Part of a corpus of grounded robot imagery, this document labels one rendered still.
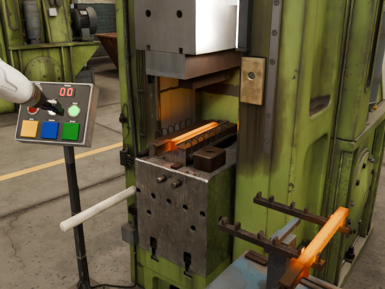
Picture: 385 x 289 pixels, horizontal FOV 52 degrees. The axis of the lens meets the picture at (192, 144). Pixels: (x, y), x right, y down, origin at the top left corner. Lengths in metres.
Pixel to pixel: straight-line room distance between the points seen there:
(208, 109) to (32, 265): 1.49
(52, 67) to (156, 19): 4.85
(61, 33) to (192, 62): 5.00
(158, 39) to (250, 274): 0.92
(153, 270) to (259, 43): 1.12
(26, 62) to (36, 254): 3.89
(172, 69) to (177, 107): 0.43
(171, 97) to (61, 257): 1.38
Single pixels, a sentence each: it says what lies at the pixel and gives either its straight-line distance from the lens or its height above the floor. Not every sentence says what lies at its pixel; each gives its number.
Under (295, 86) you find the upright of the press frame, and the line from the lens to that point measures 1.46.
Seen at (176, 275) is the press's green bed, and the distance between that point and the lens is 1.85.
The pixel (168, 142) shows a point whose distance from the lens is 1.59.
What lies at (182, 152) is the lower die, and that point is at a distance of 1.60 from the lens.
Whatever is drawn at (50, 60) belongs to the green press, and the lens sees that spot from 6.32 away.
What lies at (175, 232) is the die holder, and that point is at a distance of 1.72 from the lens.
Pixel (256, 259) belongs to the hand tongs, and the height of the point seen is 0.69.
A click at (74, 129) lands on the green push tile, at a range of 1.81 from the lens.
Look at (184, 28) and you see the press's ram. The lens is 1.49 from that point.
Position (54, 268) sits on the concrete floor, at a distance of 2.69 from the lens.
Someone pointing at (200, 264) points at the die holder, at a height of 0.53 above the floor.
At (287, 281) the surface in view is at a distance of 0.97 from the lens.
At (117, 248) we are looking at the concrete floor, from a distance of 2.76.
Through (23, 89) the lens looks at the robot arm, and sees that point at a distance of 1.43.
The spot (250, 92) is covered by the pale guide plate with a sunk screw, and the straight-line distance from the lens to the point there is 1.51.
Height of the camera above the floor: 1.55
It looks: 20 degrees down
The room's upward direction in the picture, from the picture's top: straight up
